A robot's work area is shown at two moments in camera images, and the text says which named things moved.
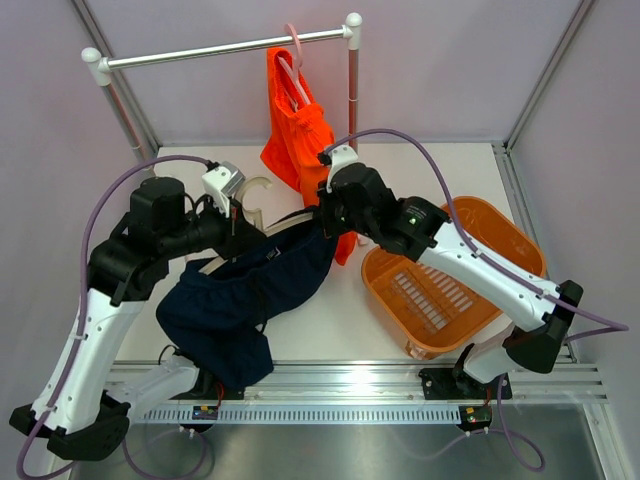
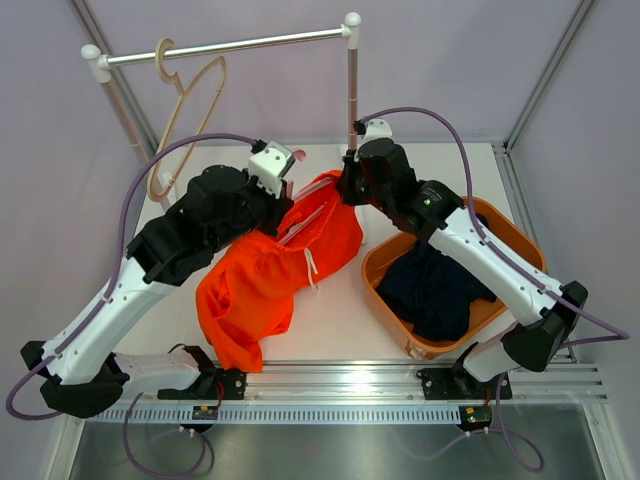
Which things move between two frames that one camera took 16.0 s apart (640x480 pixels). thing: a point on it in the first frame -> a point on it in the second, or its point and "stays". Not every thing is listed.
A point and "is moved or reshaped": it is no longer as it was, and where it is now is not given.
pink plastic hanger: x=293 y=79 -> x=300 y=155
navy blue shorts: x=215 y=311 -> x=433 y=294
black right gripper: x=330 y=227 -> x=347 y=194
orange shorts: x=299 y=132 -> x=245 y=291
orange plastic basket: x=433 y=311 stays
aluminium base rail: x=345 y=393 stays
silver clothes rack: x=98 y=66 stays
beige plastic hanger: x=254 y=216 is moved or reshaped
